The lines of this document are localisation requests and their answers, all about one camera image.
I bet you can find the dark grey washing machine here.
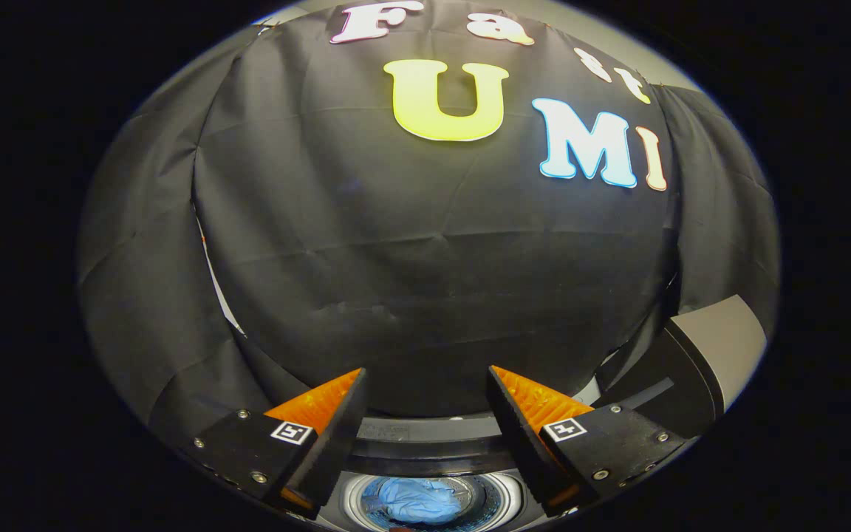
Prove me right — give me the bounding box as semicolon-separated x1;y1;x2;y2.
315;414;596;532

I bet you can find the light blue polo shirt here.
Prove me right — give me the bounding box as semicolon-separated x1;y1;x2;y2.
363;477;471;527

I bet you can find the grey cabinet with dark top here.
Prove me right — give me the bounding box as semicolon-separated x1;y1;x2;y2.
595;294;768;440

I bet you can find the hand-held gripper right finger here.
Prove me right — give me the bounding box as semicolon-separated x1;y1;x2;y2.
486;365;688;518

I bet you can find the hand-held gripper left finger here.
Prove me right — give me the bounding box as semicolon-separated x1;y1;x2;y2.
188;367;369;519

